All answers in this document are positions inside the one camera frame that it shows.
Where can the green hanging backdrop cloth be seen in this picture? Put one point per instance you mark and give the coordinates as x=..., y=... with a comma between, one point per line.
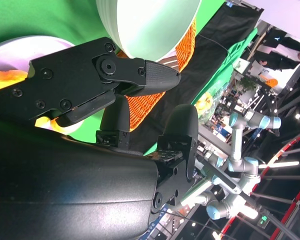
x=237, y=50

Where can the person in black clothes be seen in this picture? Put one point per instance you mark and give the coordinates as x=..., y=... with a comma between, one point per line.
x=282, y=57

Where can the long orange bread roll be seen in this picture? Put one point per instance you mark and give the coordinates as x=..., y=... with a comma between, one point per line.
x=46, y=123

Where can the green tablecloth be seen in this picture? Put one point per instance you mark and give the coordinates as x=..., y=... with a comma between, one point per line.
x=40, y=17

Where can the black backdrop curtain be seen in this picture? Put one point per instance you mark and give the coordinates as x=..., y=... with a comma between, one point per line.
x=210, y=62

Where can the brown chocolate cake slice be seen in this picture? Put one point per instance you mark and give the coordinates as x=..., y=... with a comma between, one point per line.
x=171, y=63

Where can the lavender plate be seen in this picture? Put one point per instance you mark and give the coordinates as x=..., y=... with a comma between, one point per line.
x=15, y=55

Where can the round orange white bun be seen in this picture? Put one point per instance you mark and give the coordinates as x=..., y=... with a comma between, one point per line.
x=5, y=80

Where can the pale grey ceramic bowl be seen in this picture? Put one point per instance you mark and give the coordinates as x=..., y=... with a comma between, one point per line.
x=150, y=27

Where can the orange wicker basket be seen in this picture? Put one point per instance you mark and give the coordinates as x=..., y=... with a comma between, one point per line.
x=187, y=47

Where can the silver blue industrial robot arm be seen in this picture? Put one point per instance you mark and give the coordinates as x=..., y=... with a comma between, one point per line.
x=237, y=140
x=230, y=205

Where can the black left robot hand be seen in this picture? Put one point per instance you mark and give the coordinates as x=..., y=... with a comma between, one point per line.
x=65, y=187

